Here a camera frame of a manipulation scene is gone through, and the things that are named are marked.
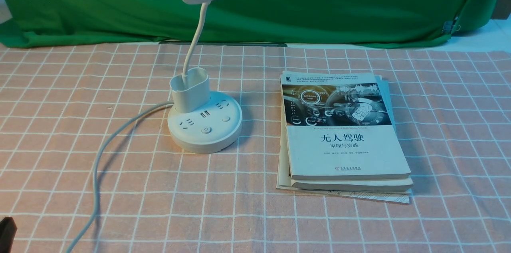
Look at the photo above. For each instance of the pink checkered tablecloth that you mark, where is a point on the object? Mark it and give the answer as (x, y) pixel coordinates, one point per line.
(452, 111)

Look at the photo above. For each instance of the metal binder clip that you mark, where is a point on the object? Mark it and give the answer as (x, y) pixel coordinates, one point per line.
(450, 27)

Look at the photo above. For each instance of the white desk lamp with sockets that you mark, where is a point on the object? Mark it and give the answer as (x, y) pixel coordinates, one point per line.
(201, 121)

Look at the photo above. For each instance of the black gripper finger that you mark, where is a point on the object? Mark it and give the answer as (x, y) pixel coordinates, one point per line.
(8, 229)

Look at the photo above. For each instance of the middle book under top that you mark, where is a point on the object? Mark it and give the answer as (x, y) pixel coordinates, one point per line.
(359, 184)

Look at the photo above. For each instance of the green backdrop cloth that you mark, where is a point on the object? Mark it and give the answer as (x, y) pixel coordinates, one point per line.
(387, 24)

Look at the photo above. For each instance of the top book white cover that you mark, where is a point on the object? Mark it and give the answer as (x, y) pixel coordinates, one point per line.
(343, 149)

